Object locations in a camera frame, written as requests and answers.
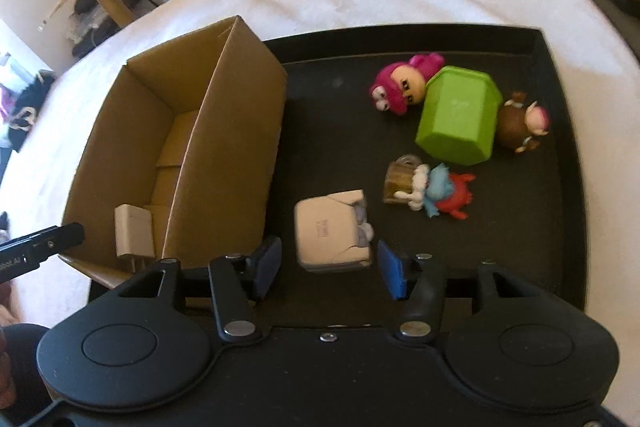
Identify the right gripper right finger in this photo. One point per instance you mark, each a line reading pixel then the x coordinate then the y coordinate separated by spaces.
pixel 417 284

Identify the green plastic hexagonal cup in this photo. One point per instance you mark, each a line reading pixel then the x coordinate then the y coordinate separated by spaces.
pixel 459 116

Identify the brown cardboard box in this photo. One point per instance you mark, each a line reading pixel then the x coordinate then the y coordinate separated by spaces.
pixel 189 131

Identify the black shallow tray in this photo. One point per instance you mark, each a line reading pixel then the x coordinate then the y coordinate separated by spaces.
pixel 527 213

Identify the black ghost face cloth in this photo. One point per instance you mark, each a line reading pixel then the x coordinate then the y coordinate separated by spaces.
pixel 27 108

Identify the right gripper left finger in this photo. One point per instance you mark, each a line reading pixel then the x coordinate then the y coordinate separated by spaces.
pixel 237 284

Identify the blue smurf beer mug figurine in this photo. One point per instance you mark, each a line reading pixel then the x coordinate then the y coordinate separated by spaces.
pixel 436 190

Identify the brown haired doll figurine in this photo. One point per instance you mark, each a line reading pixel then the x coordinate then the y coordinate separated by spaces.
pixel 520 124

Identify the pink monster figurine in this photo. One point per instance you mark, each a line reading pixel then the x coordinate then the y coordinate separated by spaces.
pixel 403 84

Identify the white wall charger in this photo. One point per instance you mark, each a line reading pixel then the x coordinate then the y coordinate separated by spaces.
pixel 134 236

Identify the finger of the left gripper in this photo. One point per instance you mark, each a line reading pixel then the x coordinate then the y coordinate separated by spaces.
pixel 25 254

